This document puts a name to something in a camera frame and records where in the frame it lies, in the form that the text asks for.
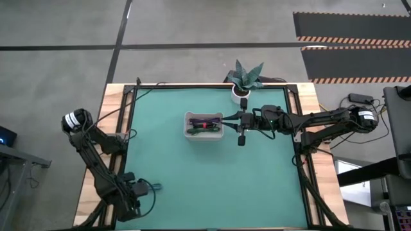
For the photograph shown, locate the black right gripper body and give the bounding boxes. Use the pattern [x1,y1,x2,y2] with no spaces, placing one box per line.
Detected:
[237,97,259,148]

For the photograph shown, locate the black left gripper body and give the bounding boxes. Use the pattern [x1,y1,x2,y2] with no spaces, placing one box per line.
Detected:
[123,172,151,213]

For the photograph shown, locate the green braided USB-C cable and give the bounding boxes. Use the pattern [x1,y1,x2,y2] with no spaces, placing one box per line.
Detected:
[186,126,222,136]

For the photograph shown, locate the black cable with red band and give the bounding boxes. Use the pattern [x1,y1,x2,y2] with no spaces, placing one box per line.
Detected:
[189,121,223,128]

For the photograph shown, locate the white round plant pot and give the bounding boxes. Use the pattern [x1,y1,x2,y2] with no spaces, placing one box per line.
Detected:
[231,83,252,105]

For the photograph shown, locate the green snake plant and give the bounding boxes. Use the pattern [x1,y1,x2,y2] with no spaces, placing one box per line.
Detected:
[226,59,265,92]

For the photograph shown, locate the white rectangular bin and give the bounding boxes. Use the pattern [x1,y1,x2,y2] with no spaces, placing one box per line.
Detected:
[182,110,225,142]

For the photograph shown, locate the teal table mat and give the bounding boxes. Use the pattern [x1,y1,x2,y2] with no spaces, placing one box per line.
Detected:
[114,87,309,230]

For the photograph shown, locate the black power adapter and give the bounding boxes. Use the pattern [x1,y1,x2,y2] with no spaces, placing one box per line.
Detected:
[347,92,375,105]

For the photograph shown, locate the black hazard-striped floor mat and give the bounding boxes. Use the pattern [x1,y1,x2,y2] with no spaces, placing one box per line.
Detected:
[292,11,411,47]
[301,46,411,85]

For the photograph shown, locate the white box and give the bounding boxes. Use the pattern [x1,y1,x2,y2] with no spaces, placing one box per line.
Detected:
[333,158,374,207]

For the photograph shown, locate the grey desk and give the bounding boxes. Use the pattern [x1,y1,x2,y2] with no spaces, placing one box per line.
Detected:
[0,144,53,231]

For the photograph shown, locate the black beam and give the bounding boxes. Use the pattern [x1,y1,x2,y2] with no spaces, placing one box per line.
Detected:
[337,157,399,188]

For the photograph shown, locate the black device with blue light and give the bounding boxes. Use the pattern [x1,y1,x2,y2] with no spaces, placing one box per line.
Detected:
[0,125,18,148]

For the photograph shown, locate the colourful keyboard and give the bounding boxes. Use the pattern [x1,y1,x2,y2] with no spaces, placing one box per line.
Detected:
[394,208,411,231]

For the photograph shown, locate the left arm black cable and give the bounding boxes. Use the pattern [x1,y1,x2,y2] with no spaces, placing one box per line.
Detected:
[137,178,157,218]

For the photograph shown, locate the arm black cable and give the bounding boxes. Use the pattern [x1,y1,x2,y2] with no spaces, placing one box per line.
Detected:
[137,178,157,218]
[252,108,277,141]

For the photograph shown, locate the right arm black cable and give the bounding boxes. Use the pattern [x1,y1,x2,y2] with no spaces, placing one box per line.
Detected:
[252,108,277,141]

